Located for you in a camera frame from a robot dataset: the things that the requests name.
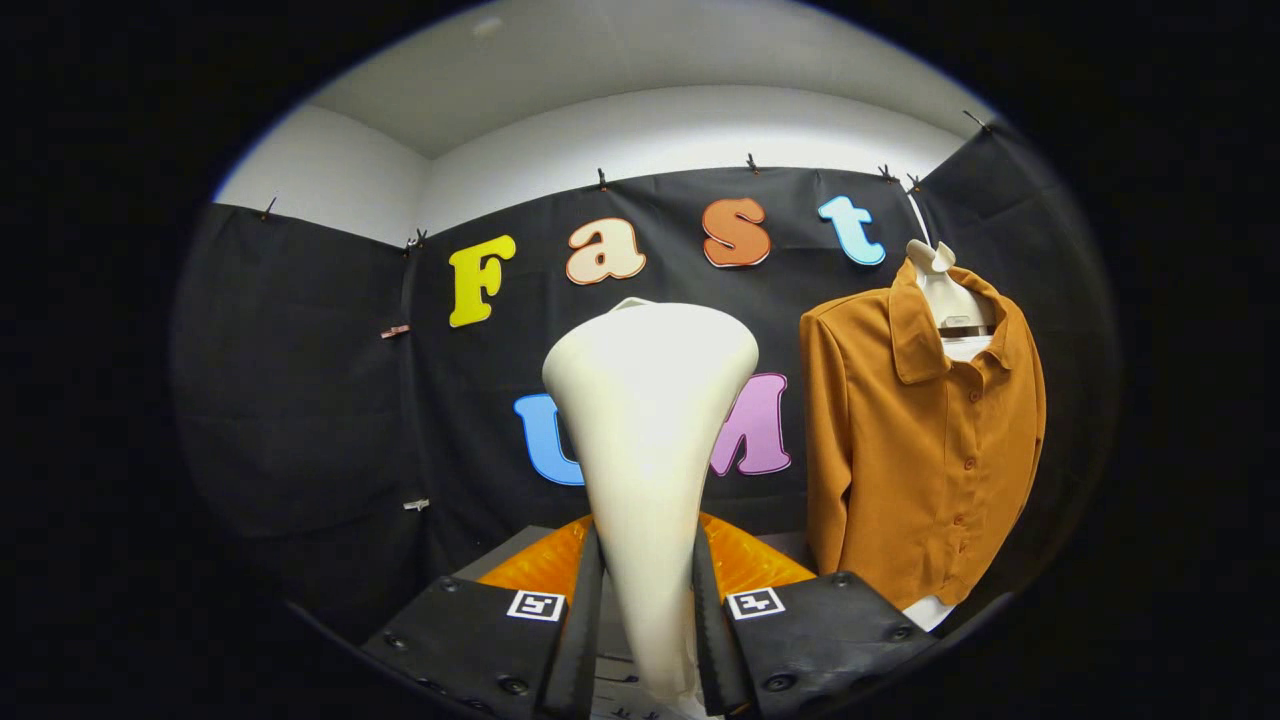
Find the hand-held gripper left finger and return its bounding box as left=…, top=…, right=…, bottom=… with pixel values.
left=362, top=515, right=609, bottom=719

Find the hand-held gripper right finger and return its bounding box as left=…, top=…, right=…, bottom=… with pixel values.
left=690, top=512, right=941, bottom=719

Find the orange button-up shirt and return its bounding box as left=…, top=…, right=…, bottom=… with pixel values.
left=798, top=258, right=1048, bottom=611

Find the white garment steamer head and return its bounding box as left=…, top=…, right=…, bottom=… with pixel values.
left=542, top=297, right=761, bottom=701

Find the grey cabinet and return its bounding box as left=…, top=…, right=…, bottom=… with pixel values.
left=455, top=525, right=816, bottom=720

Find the black backdrop cloth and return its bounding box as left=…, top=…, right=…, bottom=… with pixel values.
left=172, top=120, right=1116, bottom=641

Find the white torso hanger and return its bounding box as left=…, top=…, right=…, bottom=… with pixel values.
left=905, top=190, right=999, bottom=633

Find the row of black cloth clips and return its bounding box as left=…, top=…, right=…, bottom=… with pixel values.
left=258, top=108, right=996, bottom=251

